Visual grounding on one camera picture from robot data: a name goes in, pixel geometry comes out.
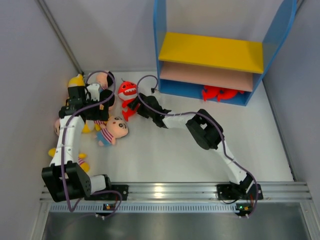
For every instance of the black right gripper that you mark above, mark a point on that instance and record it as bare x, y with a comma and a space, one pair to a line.
140, 111

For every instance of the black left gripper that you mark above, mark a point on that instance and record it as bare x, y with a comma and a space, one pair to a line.
100, 114

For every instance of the red shark plush toy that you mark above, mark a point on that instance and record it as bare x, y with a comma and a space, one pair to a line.
127, 93

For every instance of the boy doll striped shirt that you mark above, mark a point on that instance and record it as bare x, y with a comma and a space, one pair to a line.
115, 128

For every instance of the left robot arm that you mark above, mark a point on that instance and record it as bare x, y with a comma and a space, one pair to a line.
64, 178

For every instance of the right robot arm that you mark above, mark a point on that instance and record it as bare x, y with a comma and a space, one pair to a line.
208, 134

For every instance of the blue yellow toy shelf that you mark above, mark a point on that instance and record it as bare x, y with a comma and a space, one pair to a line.
187, 62

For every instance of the yellow duck plush striped shirt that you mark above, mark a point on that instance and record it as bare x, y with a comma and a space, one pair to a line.
91, 125

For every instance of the yellow duck plush in corner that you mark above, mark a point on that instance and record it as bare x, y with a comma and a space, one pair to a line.
76, 81

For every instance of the yellow duck plush near rail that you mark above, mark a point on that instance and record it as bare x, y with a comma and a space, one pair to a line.
81, 159

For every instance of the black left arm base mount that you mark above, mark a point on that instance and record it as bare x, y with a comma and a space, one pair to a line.
117, 191

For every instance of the aluminium rail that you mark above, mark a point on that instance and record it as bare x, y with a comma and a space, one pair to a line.
205, 192

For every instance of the perforated grey cable duct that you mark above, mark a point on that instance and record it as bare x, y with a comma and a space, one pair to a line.
161, 207

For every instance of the metal corner post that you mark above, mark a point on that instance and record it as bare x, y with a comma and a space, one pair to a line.
59, 34

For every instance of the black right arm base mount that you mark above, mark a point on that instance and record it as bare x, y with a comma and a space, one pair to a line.
246, 190

